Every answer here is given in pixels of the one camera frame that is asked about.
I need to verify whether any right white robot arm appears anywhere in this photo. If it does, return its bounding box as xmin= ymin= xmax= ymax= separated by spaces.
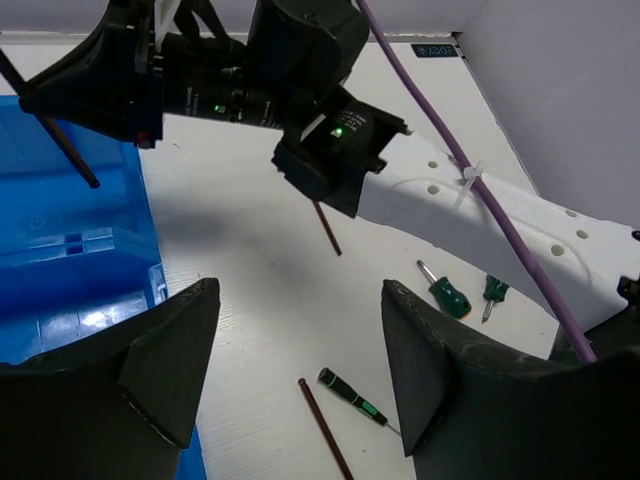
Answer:
xmin=17 ymin=1 xmax=639 ymax=363

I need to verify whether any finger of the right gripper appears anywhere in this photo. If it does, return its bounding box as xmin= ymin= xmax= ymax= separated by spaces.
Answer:
xmin=19 ymin=1 xmax=164 ymax=149

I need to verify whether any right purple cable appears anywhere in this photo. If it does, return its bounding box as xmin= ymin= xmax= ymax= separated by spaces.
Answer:
xmin=355 ymin=0 xmax=599 ymax=364

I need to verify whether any blue plastic compartment bin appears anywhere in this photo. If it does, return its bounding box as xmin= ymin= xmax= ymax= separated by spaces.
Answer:
xmin=1 ymin=96 xmax=206 ymax=479

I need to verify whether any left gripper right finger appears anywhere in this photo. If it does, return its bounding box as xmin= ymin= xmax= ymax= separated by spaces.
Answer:
xmin=381 ymin=280 xmax=639 ymax=479

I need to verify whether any brown hex key front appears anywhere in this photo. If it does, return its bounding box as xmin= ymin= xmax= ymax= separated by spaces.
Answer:
xmin=297 ymin=378 xmax=354 ymax=480

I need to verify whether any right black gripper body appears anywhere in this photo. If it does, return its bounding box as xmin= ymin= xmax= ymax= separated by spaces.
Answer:
xmin=134 ymin=1 xmax=405 ymax=217

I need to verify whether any right table logo sticker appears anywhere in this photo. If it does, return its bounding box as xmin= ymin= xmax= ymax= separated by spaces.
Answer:
xmin=411 ymin=43 xmax=459 ymax=58

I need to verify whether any green stubby phillips screwdriver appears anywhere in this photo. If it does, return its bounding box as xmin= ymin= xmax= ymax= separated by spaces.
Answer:
xmin=481 ymin=275 xmax=510 ymax=324

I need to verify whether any brown hex key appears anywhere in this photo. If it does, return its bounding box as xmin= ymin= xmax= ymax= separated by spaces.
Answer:
xmin=0 ymin=51 xmax=100 ymax=189
xmin=312 ymin=201 xmax=342 ymax=256
xmin=297 ymin=378 xmax=354 ymax=480

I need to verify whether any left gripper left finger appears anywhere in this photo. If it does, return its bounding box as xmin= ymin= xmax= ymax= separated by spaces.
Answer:
xmin=1 ymin=278 xmax=220 ymax=479

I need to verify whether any green orange stubby screwdriver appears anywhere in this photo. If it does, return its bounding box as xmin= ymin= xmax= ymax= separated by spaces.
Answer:
xmin=416 ymin=259 xmax=472 ymax=320

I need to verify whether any black green precision screwdriver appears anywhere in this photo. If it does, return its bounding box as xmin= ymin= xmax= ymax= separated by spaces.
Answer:
xmin=318 ymin=367 xmax=401 ymax=436

